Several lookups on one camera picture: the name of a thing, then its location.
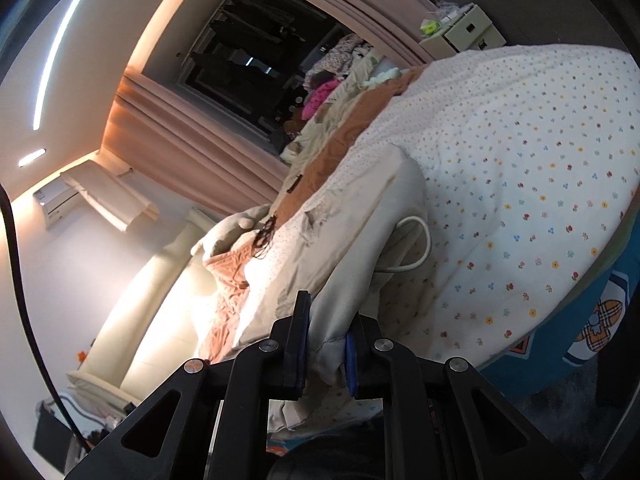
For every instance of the short ceiling light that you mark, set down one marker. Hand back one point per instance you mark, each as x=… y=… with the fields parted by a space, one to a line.
x=32 y=157

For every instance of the dark plush toy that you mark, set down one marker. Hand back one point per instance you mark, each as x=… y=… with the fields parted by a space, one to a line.
x=292 y=127

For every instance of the black box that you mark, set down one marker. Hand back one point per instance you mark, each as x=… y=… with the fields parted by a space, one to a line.
x=50 y=430

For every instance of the white pillow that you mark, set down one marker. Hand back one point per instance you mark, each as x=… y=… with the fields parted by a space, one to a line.
x=225 y=235

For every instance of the brown blanket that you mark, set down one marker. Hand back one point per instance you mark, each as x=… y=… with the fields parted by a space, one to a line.
x=350 y=125

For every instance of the long ceiling light strip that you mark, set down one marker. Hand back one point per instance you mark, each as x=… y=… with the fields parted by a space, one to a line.
x=60 y=45

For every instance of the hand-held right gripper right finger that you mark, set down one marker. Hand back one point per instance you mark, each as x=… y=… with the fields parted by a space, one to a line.
x=351 y=360

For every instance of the small black item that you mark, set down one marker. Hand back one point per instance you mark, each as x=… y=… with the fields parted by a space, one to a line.
x=295 y=184

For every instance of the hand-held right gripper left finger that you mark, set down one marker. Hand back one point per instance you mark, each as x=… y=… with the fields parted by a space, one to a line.
x=300 y=350

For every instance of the cream padded headboard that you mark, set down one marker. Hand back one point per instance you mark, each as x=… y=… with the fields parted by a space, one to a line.
x=150 y=300

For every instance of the floral bed sheet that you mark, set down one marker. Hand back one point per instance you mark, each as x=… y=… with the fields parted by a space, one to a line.
x=500 y=185

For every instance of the white hanging garment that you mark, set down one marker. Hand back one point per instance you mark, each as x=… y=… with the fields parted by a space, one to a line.
x=115 y=195

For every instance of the grey shaggy rug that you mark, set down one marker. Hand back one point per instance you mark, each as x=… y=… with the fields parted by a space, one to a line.
x=550 y=420

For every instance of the small orange item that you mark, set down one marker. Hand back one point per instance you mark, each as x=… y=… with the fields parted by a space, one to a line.
x=81 y=356

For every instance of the beige coat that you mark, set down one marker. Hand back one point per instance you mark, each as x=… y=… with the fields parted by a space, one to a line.
x=350 y=240

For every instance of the dark hanging clothes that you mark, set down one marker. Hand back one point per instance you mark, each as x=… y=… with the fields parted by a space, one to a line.
x=235 y=50

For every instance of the white air conditioner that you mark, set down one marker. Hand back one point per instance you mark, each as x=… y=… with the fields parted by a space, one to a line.
x=55 y=205

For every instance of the small green item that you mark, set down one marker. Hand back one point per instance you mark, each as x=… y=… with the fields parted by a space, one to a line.
x=430 y=26

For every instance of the pale mint cloth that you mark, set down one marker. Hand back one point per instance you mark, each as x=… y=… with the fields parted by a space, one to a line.
x=382 y=77

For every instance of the bright pink cloth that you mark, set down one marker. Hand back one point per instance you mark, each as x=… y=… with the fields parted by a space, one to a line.
x=320 y=95

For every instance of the white nightstand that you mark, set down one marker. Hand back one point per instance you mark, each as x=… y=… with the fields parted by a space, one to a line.
x=470 y=35

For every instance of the pile of clothes by window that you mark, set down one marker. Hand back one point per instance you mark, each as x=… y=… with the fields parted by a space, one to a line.
x=325 y=125

